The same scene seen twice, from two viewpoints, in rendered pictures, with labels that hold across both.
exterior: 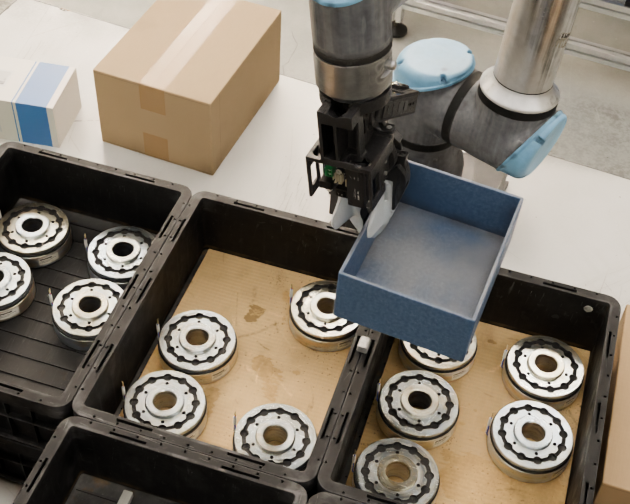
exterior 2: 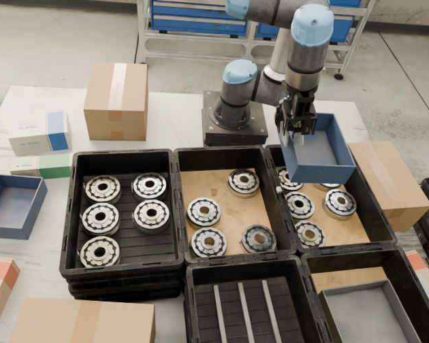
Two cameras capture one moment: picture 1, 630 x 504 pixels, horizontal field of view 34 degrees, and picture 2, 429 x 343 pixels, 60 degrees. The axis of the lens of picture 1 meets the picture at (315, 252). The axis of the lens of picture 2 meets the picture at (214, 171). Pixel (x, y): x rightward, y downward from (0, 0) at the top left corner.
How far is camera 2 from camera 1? 56 cm
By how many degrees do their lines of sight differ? 20
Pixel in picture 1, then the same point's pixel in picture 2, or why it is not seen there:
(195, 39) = (119, 84)
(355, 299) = (303, 173)
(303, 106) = (164, 102)
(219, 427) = (231, 243)
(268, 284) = (211, 178)
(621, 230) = not seen: hidden behind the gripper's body
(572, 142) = not seen: hidden behind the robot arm
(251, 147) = (154, 124)
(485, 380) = (309, 187)
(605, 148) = not seen: hidden behind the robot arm
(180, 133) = (129, 126)
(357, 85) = (315, 81)
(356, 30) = (321, 56)
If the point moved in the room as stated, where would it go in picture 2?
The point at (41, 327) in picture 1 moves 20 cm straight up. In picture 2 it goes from (131, 230) to (126, 188)
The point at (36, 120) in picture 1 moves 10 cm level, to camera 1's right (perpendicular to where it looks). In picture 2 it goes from (59, 139) to (87, 133)
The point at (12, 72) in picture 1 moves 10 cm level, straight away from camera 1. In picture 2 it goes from (37, 120) to (24, 106)
